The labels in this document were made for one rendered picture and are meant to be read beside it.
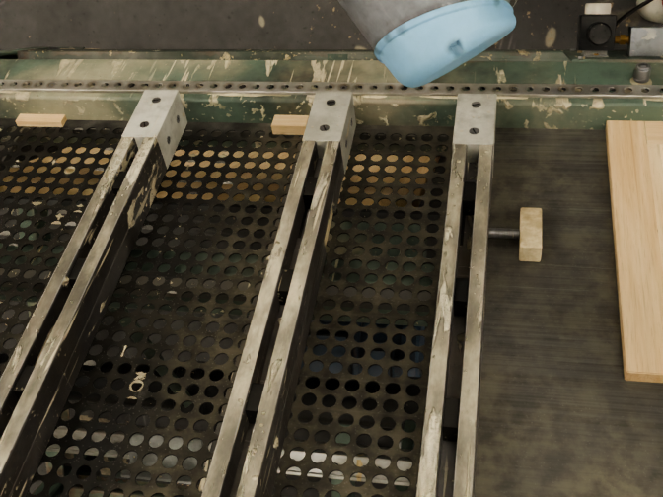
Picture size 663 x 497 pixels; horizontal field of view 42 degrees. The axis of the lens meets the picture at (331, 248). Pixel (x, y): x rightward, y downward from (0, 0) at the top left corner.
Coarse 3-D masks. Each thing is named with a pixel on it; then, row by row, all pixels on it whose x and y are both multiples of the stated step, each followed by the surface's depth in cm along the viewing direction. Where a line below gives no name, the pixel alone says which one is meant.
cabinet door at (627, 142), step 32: (608, 128) 136; (640, 128) 135; (608, 160) 133; (640, 160) 130; (640, 192) 126; (640, 224) 121; (640, 256) 117; (640, 288) 114; (640, 320) 110; (640, 352) 107
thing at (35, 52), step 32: (384, 224) 213; (416, 224) 211; (320, 320) 204; (320, 352) 200; (352, 352) 200; (384, 352) 197; (416, 352) 200; (96, 384) 192; (160, 384) 189; (352, 384) 183; (64, 416) 268; (320, 416) 183
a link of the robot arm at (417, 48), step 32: (352, 0) 73; (384, 0) 71; (416, 0) 71; (448, 0) 70; (480, 0) 71; (512, 0) 78; (384, 32) 73; (416, 32) 71; (448, 32) 71; (480, 32) 71; (416, 64) 73; (448, 64) 73
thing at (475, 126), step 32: (480, 96) 137; (480, 128) 131; (480, 160) 126; (448, 192) 122; (480, 192) 122; (448, 224) 118; (480, 224) 117; (448, 256) 114; (480, 256) 113; (448, 288) 110; (480, 288) 110; (448, 320) 107; (480, 320) 106; (448, 352) 104; (480, 352) 103; (448, 384) 105; (448, 416) 98; (448, 448) 99; (448, 480) 96
